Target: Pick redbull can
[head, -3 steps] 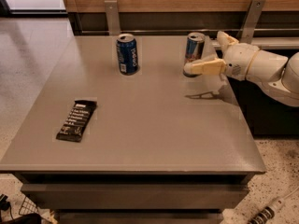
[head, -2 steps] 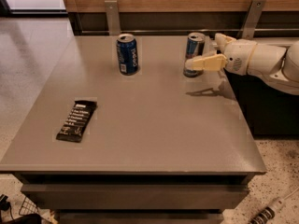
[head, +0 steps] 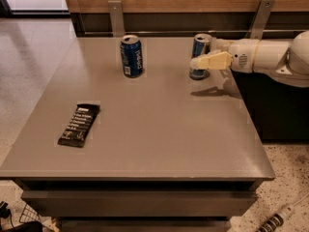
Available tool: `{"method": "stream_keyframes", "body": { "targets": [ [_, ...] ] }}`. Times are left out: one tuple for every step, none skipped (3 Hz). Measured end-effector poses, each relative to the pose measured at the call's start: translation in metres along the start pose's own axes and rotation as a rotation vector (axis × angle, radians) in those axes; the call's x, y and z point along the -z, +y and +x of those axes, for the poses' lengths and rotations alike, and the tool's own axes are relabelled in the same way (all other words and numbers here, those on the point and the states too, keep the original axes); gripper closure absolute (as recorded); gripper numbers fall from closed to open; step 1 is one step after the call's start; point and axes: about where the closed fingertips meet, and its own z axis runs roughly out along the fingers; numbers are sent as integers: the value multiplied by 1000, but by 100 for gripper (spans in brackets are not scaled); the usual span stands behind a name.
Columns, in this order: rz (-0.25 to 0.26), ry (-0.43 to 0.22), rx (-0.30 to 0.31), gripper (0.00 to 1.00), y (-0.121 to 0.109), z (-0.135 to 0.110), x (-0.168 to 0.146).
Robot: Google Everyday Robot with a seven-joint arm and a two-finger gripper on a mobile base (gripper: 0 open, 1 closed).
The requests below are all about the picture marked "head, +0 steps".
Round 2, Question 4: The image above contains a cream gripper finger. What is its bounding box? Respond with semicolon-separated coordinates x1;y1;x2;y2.
211;38;232;52
190;50;233;70

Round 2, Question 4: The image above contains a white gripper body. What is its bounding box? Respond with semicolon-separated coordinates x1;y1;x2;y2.
228;39;259;73

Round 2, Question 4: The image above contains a red bull can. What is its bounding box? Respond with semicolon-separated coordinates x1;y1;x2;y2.
189;33;211;80

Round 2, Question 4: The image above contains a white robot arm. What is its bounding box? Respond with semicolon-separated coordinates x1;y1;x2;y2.
190;31;309;88

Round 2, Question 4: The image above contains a blue pepsi can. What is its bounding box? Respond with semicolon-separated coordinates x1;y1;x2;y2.
120;35;144;78

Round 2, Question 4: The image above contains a black snack bar wrapper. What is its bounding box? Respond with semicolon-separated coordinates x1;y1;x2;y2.
58;103;100;148

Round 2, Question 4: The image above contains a white power strip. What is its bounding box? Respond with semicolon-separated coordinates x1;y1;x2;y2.
255;193;309;232

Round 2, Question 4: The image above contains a lower grey drawer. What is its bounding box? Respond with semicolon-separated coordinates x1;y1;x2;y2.
61;219;231;232

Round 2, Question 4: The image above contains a grey drawer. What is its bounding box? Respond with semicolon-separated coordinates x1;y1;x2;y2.
22;190;257;218
61;219;231;232

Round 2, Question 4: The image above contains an upper grey drawer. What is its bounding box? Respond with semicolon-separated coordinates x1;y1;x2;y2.
22;190;257;218

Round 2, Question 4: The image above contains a right metal bracket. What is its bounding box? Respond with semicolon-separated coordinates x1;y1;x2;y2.
246;0;275;40

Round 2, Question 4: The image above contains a metal bracket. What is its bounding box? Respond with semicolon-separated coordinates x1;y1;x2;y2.
246;0;275;40
108;0;125;38

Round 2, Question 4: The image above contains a left metal bracket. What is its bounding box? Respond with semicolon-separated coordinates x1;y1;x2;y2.
108;0;125;38

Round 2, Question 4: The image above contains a black wire basket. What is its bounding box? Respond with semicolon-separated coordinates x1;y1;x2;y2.
0;201;43;232

